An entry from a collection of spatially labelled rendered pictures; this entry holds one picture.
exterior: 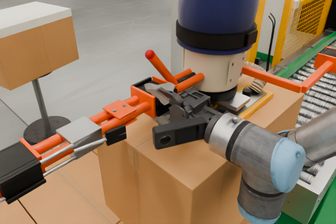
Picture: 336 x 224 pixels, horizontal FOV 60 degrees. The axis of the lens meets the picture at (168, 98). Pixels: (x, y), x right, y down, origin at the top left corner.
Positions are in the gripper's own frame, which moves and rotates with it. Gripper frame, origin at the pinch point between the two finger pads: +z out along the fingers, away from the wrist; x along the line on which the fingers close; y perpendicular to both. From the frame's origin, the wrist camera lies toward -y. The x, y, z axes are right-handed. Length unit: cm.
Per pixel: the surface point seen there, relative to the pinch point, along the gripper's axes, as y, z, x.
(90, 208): -5, 32, -66
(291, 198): 61, -27, -69
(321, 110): 137, -13, -66
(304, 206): 61, -33, -69
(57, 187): -9, 53, -66
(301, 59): 184, 21, -57
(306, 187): 61, -31, -59
